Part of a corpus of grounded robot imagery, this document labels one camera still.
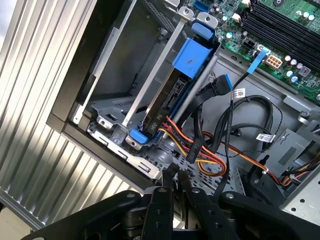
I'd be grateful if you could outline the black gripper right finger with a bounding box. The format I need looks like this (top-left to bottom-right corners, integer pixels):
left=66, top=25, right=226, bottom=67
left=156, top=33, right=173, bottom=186
left=177, top=171, right=320, bottom=240

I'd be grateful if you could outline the grey drive cage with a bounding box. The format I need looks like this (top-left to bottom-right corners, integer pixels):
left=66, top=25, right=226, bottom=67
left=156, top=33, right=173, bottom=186
left=254, top=94, right=320, bottom=222

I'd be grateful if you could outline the green motherboard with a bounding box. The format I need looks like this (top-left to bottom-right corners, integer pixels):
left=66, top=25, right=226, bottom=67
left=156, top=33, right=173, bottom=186
left=192, top=0, right=320, bottom=106

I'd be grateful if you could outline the black PC case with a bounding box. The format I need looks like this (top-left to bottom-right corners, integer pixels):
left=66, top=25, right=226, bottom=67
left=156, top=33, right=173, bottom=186
left=46, top=0, right=320, bottom=216

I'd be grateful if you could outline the black looped cable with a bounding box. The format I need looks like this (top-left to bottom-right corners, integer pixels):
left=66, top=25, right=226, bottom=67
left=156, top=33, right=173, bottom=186
left=213, top=96, right=277, bottom=153

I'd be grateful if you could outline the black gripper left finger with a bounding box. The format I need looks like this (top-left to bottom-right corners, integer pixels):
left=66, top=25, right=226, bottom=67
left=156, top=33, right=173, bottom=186
left=19, top=162, right=180, bottom=240

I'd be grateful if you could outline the grey disk bay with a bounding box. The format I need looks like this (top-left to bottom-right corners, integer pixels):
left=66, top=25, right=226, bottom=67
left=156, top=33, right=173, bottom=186
left=71, top=0, right=226, bottom=181

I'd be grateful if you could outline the black wire light blue plug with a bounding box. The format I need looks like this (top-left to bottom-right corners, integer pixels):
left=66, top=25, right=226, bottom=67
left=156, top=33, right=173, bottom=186
left=214, top=48, right=272, bottom=198

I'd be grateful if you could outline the black RAM slot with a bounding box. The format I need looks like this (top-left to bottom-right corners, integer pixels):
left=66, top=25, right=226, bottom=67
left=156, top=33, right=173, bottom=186
left=244, top=11, right=320, bottom=45
left=254, top=0, right=320, bottom=32
left=241, top=17, right=316, bottom=51
left=249, top=3, right=320, bottom=38

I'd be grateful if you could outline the orange yellow power wire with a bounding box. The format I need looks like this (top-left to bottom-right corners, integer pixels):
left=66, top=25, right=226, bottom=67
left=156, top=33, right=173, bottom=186
left=146, top=111, right=320, bottom=188

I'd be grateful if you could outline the black ribbon wire blue connector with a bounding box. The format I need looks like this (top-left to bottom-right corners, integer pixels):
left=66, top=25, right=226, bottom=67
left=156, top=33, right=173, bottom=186
left=193, top=74, right=234, bottom=153

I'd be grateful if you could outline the hard disk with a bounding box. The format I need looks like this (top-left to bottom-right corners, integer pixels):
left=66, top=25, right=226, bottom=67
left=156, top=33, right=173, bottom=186
left=128, top=21, right=222, bottom=146

